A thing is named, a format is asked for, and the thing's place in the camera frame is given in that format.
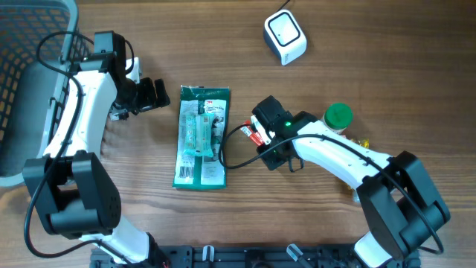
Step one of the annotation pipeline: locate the black left camera cable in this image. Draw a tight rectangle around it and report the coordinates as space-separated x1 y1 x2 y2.
22 31 135 260

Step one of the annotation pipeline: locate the red Nescafe stick sachet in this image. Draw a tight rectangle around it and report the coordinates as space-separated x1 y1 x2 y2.
240 120 264 147

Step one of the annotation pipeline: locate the green 3M product package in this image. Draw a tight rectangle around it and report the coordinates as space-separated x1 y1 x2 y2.
173 86 230 191

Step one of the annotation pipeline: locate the mint green small packet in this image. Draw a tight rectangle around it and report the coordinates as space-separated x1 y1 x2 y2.
184 113 214 157

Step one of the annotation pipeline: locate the Knorr stock cube jar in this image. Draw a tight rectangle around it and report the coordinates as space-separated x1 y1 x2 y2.
321 103 353 134

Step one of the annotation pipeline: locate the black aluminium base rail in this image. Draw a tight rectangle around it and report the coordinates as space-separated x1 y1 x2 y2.
89 243 421 268

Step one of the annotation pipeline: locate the grey plastic shopping basket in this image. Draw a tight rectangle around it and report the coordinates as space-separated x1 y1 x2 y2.
1 0 89 188

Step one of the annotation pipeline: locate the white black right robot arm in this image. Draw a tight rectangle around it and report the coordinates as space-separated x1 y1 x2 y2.
251 96 451 267

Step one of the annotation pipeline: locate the white barcode scanner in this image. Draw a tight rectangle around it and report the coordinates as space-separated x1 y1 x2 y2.
263 9 307 66

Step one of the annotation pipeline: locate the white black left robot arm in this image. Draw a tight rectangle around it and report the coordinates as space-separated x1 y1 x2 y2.
22 31 170 267

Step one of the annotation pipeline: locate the yellow dish soap bottle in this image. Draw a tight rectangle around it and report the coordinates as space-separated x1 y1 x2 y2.
347 138 370 203

